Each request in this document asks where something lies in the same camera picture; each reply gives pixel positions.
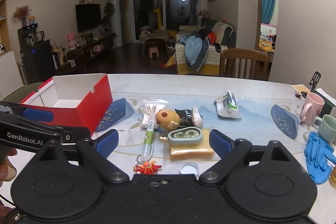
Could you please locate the small low table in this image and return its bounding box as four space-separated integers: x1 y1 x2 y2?
139 31 170 56

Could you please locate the sliding glass door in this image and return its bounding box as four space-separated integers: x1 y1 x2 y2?
131 0 189 43

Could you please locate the person's left hand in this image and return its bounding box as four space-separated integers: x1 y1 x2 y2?
0 148 18 182

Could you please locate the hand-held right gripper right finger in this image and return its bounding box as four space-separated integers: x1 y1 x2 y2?
198 129 288 186

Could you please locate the olive green jacket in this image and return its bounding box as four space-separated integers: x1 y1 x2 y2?
3 81 45 104

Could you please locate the pale green mug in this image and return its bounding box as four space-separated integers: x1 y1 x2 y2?
314 114 336 143

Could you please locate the red fish keychain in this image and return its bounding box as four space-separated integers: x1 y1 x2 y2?
133 156 162 175

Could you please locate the sofa with yellow cover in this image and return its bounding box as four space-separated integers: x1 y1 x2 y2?
175 18 237 76

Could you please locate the green white tube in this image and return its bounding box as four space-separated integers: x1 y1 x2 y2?
141 112 158 163

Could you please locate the yellow round toy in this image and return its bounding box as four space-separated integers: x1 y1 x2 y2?
156 109 181 131

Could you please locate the black snack packet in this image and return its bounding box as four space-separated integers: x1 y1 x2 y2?
175 108 196 128

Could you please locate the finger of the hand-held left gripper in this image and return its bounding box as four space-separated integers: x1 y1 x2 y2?
0 101 55 123
61 127 91 146

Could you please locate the wooden wall shelf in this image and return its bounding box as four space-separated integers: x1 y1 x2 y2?
0 0 13 56

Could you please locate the red cardboard box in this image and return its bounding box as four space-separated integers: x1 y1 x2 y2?
20 73 113 136

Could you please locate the black water dispenser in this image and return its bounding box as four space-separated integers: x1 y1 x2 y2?
18 25 51 83

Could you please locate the glass of amber liquid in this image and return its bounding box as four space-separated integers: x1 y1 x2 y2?
329 165 336 188

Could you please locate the pink plush toy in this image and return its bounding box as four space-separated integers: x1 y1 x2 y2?
66 33 77 50

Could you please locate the white round lid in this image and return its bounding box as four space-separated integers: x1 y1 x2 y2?
180 162 199 175

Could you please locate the green white tissue pack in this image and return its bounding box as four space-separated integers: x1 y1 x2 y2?
214 90 243 119

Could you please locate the black cable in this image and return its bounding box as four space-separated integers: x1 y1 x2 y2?
0 194 16 207

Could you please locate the dark TV cabinet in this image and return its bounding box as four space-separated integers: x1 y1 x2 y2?
52 35 116 71

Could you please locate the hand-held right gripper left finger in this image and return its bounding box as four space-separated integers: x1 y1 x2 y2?
39 129 130 186

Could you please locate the black phone stand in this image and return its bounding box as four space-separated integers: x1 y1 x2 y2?
310 71 322 90

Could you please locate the white tower air conditioner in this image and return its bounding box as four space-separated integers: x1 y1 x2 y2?
112 0 124 47

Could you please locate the pink mug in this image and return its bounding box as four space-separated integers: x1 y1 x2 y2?
300 92 326 126

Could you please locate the dried flower vase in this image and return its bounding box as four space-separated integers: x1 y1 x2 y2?
12 5 32 28

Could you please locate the bag of cotton swabs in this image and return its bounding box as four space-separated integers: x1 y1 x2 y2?
142 99 170 132

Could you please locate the white cabinet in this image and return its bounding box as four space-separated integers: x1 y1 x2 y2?
0 49 24 98

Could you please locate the blue rubber glove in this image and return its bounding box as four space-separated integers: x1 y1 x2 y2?
304 132 336 185

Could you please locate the wooden chair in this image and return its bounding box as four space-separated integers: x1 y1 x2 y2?
219 49 271 81

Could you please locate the bagged bread slice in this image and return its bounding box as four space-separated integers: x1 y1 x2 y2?
163 128 214 161

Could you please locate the blue curtain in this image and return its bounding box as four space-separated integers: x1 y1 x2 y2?
261 0 278 25

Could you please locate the yellow giraffe toy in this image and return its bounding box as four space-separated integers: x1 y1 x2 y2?
154 6 164 30

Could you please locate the dark green box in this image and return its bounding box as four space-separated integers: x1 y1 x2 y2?
314 88 336 119

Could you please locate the pile of clothes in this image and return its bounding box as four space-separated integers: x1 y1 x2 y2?
180 30 210 72

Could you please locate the potted plant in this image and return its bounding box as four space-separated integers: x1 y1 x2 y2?
102 0 117 38

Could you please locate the green correction tape dispenser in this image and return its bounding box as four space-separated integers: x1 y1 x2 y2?
160 127 204 146

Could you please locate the black television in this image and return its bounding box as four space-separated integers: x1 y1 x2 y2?
76 4 101 33

